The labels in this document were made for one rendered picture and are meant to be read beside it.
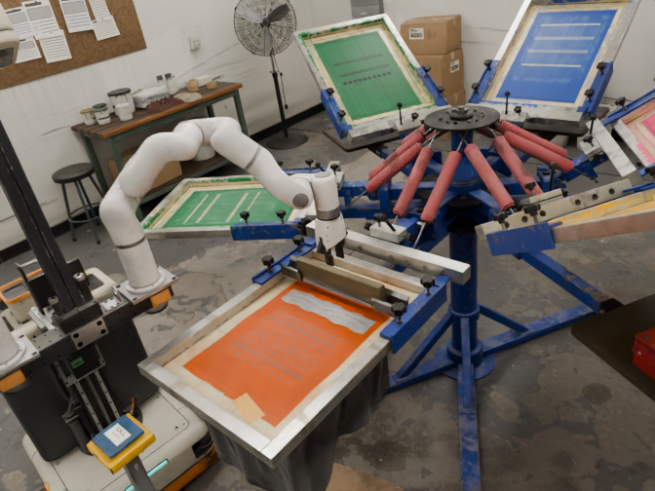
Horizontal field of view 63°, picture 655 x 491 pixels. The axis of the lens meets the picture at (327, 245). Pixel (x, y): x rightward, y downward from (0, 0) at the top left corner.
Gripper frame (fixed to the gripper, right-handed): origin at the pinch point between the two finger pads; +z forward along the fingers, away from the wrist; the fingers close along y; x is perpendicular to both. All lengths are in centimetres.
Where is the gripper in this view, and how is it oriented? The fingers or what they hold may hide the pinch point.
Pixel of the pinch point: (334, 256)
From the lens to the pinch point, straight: 171.8
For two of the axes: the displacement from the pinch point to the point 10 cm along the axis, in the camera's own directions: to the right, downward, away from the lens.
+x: 7.5, 2.4, -6.1
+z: 1.3, 8.6, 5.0
